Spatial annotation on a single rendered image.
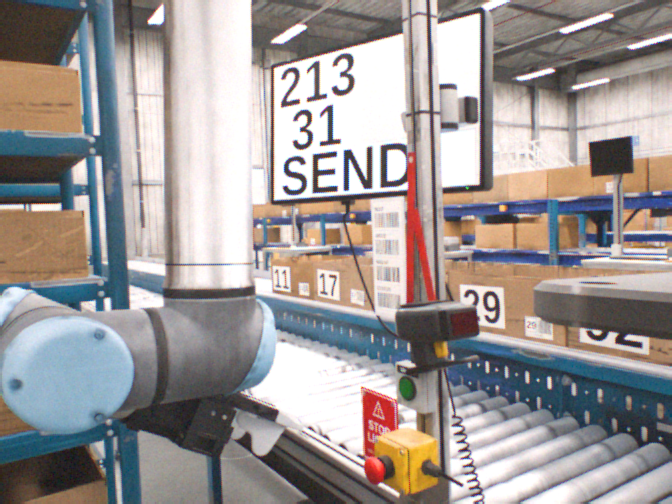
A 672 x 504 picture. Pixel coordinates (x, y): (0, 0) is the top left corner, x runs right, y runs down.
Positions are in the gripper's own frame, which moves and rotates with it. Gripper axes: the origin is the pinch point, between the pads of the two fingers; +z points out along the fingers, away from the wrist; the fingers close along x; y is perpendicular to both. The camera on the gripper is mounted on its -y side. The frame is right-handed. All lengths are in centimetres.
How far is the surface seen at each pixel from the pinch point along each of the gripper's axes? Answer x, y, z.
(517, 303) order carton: -27, -44, 73
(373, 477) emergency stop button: 1.5, 3.8, 17.4
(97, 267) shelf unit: -108, -14, -7
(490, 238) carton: -401, -260, 457
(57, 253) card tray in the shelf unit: -23.1, -8.2, -30.6
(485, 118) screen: 3, -54, 12
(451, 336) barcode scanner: 13.2, -17.2, 10.7
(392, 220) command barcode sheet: -4.6, -33.6, 8.2
